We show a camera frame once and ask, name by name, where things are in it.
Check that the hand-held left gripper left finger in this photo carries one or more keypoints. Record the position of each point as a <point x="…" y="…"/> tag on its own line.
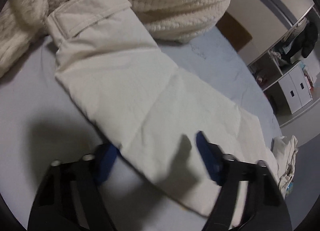
<point x="107" y="162"/>

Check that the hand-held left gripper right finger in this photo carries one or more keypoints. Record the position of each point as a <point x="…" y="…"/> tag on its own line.
<point x="207" y="155"/>

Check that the cream cloth garment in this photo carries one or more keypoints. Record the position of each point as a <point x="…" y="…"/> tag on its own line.
<point x="286" y="156"/>

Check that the cream pants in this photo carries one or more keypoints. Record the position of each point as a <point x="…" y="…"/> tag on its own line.
<point x="125" y="83"/>

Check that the pile of dark clothes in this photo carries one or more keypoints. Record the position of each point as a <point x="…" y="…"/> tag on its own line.
<point x="306" y="41"/>

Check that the white two-door storage box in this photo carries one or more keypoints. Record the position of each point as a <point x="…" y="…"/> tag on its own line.
<point x="295" y="88"/>

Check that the grey open shelf unit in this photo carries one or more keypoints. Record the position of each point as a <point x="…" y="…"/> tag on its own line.
<point x="275" y="63"/>

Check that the fluffy cream blanket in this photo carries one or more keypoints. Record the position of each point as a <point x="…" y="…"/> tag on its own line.
<point x="175" y="1"/>

